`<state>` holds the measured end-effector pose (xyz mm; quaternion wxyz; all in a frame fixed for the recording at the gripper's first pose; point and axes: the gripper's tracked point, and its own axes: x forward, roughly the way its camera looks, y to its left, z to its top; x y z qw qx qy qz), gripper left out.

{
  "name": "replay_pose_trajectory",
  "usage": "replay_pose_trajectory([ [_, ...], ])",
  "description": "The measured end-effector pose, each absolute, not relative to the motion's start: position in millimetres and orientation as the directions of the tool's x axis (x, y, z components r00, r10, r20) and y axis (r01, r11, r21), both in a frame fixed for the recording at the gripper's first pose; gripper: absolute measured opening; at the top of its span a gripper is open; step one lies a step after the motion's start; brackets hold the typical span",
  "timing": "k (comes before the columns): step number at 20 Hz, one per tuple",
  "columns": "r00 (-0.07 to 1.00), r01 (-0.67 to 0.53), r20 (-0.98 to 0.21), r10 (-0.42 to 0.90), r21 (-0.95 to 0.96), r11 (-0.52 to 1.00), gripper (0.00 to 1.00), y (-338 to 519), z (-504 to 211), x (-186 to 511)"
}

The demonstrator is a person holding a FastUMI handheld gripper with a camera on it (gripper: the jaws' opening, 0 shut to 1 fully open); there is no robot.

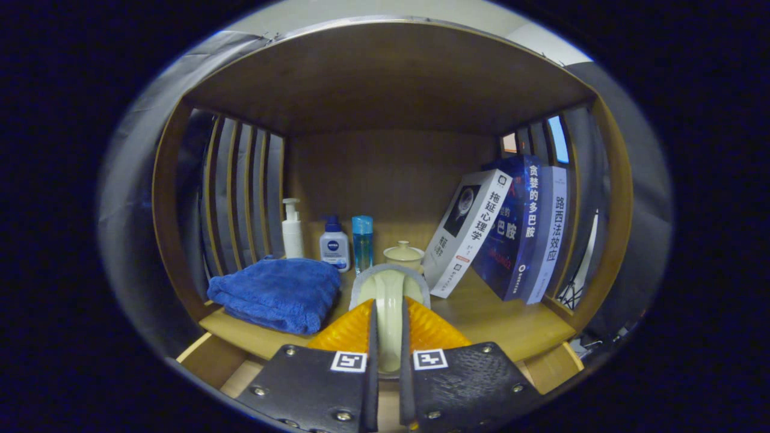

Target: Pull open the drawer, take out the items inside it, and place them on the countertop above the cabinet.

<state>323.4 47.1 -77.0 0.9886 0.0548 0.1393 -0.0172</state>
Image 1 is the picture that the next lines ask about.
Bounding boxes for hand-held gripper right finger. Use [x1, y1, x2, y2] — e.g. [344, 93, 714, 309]
[399, 296, 545, 432]

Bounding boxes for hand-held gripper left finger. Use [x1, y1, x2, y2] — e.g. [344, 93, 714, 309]
[235, 299, 380, 433]

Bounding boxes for cream handled white sponge brush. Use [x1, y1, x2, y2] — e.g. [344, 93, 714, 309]
[349, 263, 432, 376]

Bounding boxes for wooden countertop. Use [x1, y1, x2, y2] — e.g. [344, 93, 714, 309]
[199, 265, 578, 361]

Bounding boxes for wooden cabinet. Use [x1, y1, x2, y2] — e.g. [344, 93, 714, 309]
[152, 21, 634, 385]

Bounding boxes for folded blue towel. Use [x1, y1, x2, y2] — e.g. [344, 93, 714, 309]
[206, 257, 342, 336]

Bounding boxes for black backdrop stand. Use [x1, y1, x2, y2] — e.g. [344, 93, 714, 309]
[556, 210, 600, 309]

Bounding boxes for white bottle with blue cap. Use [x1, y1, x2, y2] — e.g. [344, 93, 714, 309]
[319, 215, 351, 273]

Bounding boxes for cream lidded cup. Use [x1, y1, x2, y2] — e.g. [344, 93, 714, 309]
[383, 241, 426, 274]

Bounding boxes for white book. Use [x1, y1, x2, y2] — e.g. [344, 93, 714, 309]
[423, 168, 514, 299]

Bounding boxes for clear blue bottle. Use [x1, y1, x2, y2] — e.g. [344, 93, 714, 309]
[351, 215, 374, 275]

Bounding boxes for white pump bottle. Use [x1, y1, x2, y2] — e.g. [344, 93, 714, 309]
[282, 198, 306, 260]

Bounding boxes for dark blue book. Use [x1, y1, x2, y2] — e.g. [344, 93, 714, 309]
[471, 155, 542, 302]

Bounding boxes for light blue book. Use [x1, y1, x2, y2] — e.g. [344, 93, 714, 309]
[521, 166, 568, 305]

